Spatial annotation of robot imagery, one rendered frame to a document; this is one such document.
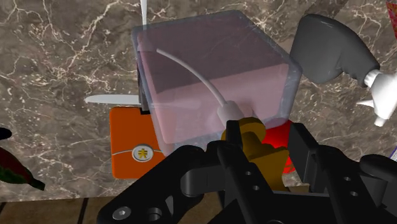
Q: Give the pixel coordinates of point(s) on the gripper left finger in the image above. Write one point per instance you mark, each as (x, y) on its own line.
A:
(186, 173)

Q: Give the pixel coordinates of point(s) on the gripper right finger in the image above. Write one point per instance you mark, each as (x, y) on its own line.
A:
(341, 180)

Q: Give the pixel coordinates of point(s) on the purple white object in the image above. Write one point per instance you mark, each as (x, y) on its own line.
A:
(394, 154)

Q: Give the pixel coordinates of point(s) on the orange pocket knife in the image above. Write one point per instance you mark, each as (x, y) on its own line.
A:
(130, 136)

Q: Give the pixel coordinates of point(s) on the red round object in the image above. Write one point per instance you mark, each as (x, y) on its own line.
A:
(277, 136)

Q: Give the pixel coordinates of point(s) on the clear pink soap dispenser bottle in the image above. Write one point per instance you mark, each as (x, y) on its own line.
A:
(217, 71)

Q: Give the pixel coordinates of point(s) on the grey spray bottle white trigger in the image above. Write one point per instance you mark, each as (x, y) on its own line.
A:
(328, 49)

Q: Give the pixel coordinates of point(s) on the pink red patterned object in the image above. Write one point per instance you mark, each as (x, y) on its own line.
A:
(393, 18)

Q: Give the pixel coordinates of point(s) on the dark red green object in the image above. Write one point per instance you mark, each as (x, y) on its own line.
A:
(14, 170)

